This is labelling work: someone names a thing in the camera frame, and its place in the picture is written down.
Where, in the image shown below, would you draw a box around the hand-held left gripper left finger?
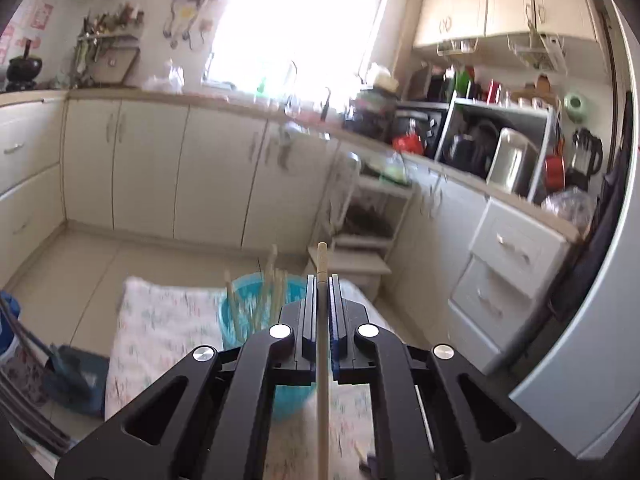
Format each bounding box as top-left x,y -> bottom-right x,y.
54,274 -> 319,480

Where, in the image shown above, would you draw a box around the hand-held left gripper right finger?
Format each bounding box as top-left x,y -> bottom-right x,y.
327,274 -> 583,480

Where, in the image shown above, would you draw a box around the teal perforated utensil holder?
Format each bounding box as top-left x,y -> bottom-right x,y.
218,272 -> 318,421

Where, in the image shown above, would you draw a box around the bundle of wooden chopsticks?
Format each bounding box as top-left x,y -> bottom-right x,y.
223,244 -> 290,346

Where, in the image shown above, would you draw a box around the white step stool rack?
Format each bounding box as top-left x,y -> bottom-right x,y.
317,150 -> 416,286

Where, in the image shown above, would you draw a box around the floral tablecloth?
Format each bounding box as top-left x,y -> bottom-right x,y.
104,276 -> 426,480

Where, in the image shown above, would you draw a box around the bagged green vegetables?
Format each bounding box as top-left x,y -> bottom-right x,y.
377,152 -> 408,183

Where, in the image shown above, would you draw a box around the cream small drawer cabinet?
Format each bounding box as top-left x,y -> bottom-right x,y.
417,165 -> 576,376

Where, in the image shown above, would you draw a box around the red plastic bag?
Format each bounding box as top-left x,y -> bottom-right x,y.
391,132 -> 426,156

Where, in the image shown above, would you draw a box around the stacked black cookware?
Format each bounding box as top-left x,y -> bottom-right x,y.
345,87 -> 401,138

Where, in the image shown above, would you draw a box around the black kettle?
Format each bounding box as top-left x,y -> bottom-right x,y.
442,120 -> 501,178

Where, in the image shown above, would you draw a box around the blue dustpan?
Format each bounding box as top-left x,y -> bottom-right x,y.
42,342 -> 111,416

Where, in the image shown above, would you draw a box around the cream door base cabinet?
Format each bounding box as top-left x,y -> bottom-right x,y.
62,95 -> 361,256

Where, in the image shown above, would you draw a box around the black toaster oven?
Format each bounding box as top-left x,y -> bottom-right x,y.
392,102 -> 448,158

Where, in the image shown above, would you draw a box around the white thermos pot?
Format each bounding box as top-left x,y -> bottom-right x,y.
486,127 -> 538,196

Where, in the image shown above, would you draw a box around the chrome sink faucet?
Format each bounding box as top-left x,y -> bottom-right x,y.
285,59 -> 301,111

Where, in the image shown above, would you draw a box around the white refrigerator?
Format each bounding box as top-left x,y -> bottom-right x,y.
510,0 -> 640,461

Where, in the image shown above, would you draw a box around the white box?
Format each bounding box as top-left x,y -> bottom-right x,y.
367,62 -> 401,92

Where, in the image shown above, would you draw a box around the clear plastic bag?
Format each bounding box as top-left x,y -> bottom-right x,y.
541,186 -> 596,226

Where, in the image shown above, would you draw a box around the black microwave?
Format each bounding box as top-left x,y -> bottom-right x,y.
405,62 -> 451,103

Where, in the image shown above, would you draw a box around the red pot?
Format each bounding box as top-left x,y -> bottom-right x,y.
544,152 -> 568,192

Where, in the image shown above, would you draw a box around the dark broom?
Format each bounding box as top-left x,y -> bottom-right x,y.
0,300 -> 76,456

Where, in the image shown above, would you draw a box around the white counter shelf rack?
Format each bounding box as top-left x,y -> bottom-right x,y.
432,95 -> 563,206

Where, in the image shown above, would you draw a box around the blue plastic bag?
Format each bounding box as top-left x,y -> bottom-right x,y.
0,290 -> 23,361

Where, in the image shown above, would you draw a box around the white plastic bag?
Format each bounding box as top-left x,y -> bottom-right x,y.
142,60 -> 185,93

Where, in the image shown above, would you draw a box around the dark hanging cloth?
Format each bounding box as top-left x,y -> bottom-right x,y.
550,90 -> 632,321

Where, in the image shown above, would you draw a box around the kitchen window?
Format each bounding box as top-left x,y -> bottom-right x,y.
202,0 -> 393,106

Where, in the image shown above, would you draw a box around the cream wide drawer cabinet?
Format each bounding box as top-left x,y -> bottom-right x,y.
0,91 -> 68,286

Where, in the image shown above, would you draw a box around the green round appliance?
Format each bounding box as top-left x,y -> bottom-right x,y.
564,91 -> 586,123

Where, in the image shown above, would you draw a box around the hanging cutting board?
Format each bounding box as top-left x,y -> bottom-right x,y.
92,45 -> 140,86

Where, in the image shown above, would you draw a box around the black lidded pot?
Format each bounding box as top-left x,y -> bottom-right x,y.
6,40 -> 43,91

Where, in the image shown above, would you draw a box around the small white wire basket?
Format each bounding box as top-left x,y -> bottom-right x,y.
436,37 -> 476,57

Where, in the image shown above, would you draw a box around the large white wire basket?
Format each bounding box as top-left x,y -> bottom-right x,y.
507,32 -> 568,72

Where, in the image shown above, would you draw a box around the wall utensil rack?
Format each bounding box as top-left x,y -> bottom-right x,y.
75,4 -> 146,88

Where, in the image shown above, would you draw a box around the cream wall cabinets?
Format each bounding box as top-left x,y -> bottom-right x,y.
412,0 -> 608,51

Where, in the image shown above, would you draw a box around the pink wall stickers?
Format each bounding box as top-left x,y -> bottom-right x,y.
0,0 -> 55,66

